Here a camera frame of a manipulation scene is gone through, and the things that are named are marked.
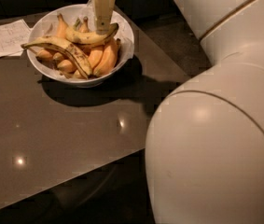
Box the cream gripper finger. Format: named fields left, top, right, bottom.
left=93, top=0, right=116, bottom=35

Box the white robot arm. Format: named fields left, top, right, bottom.
left=146, top=0, right=264, bottom=224

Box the crumpled white paper in bowl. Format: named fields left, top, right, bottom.
left=89, top=0, right=134, bottom=70

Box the orange banana back left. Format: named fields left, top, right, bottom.
left=56, top=14, right=68, bottom=38

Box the orange banana right side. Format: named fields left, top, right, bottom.
left=93, top=38, right=118, bottom=77

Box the orange banana middle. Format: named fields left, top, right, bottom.
left=88, top=46, right=104, bottom=69

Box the long bruised yellow banana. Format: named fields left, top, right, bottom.
left=21, top=35, right=92, bottom=79

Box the white ceramic bowl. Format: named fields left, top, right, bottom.
left=27, top=4, right=127, bottom=88

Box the small orange banana front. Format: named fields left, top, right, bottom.
left=57, top=59, right=76, bottom=73

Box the white paper sheet with drawing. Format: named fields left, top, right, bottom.
left=0, top=20, right=31, bottom=57

